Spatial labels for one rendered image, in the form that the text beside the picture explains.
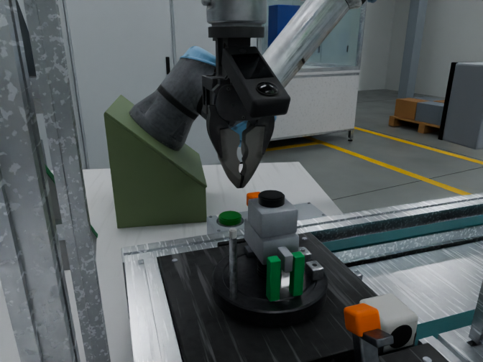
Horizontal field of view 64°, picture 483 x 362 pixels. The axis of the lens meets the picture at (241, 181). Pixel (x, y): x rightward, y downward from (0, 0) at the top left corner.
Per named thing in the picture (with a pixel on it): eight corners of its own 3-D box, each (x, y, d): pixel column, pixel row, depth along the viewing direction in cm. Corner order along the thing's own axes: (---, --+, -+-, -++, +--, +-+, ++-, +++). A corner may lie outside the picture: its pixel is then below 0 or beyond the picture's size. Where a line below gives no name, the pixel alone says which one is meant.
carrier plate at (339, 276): (159, 268, 56) (158, 255, 55) (309, 242, 63) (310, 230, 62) (193, 409, 35) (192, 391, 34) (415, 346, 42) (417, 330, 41)
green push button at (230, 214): (215, 222, 70) (215, 212, 69) (237, 219, 71) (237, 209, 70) (222, 232, 66) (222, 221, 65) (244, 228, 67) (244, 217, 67)
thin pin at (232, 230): (228, 296, 43) (228, 228, 41) (236, 294, 44) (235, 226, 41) (231, 300, 43) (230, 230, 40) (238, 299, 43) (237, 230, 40)
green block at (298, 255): (288, 291, 44) (290, 252, 43) (297, 289, 45) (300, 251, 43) (292, 296, 43) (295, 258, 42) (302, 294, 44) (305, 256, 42)
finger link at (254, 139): (249, 174, 60) (249, 115, 57) (263, 188, 55) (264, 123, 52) (230, 177, 60) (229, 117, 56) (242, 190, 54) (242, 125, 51)
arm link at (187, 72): (172, 90, 102) (205, 48, 99) (209, 123, 99) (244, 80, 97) (152, 77, 90) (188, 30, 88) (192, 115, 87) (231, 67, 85)
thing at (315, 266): (304, 272, 48) (305, 261, 47) (315, 270, 48) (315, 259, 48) (312, 281, 46) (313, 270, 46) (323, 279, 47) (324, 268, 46)
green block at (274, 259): (265, 295, 44) (266, 256, 42) (275, 293, 44) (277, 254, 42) (269, 302, 42) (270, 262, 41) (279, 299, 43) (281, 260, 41)
